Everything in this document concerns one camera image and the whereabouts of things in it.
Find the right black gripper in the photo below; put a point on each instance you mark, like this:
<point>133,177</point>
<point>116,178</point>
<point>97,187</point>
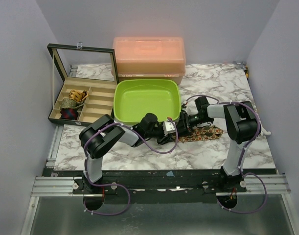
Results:
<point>184,124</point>

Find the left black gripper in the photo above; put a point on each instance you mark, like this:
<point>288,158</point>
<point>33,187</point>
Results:
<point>163,138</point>

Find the floral patterned tie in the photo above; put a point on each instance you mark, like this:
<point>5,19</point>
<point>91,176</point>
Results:
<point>205,133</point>

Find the green plastic tray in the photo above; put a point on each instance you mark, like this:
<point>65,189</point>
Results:
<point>133,99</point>

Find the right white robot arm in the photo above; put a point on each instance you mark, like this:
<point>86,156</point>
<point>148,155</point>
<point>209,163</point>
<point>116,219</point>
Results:
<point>242,126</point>

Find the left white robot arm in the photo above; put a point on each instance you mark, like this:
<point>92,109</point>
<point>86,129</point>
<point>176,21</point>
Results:
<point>98,138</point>

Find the orange translucent storage box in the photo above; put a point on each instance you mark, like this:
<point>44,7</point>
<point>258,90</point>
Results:
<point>150,57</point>

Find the small white plastic piece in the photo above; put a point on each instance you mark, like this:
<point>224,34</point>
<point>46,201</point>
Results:
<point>263,131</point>

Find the yellow clamp at corner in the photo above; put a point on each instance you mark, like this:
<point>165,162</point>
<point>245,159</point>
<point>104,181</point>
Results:
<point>246,71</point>

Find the yellow rolled tie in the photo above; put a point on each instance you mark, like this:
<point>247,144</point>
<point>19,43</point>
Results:
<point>78,96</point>

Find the black tie organizer case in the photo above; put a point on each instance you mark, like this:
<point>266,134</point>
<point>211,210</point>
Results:
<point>84,68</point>

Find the red navy rolled tie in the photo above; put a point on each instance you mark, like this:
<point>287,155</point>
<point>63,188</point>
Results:
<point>69,114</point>

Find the grey-green rolled tie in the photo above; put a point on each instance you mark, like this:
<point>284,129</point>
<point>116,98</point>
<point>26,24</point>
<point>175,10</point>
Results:
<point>68,103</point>

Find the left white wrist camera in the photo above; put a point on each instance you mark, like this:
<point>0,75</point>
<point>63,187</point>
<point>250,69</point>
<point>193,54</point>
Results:
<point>168,127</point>

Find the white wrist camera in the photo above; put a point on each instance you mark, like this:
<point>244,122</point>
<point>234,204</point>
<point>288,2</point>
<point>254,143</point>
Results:
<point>185,107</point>
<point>168,127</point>

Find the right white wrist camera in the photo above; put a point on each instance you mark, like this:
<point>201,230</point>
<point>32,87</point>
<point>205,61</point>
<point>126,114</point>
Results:
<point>185,107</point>

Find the black mounting base rail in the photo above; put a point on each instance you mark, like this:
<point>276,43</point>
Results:
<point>168,186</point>

